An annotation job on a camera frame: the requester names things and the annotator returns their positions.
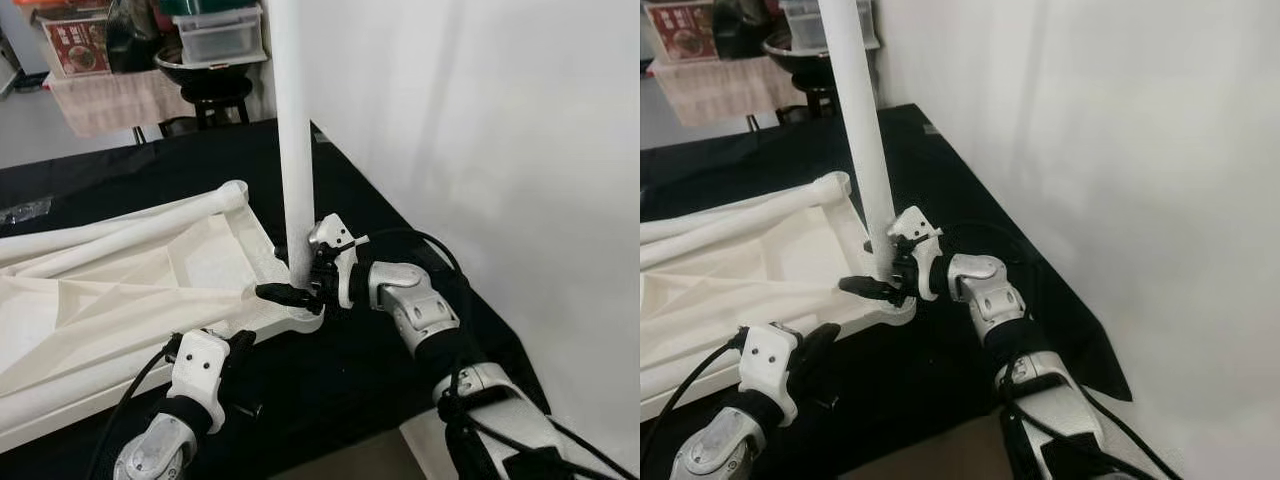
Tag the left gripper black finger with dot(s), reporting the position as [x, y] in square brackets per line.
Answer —
[242, 352]
[818, 348]

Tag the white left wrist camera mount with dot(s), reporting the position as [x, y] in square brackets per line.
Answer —
[768, 362]
[195, 370]

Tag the black tablecloth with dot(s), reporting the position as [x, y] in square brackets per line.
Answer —
[930, 400]
[340, 400]

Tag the black bag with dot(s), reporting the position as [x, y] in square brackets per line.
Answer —
[745, 30]
[135, 40]

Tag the beige table cover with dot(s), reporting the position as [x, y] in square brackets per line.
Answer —
[110, 100]
[715, 92]

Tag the cream plastic table top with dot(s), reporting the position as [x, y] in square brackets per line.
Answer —
[120, 300]
[740, 290]

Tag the black round stool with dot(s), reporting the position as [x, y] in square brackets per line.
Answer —
[215, 92]
[815, 97]

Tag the clear storage box green lid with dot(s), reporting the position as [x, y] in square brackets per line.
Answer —
[800, 25]
[215, 40]

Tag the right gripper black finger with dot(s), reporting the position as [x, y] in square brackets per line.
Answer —
[870, 289]
[288, 295]

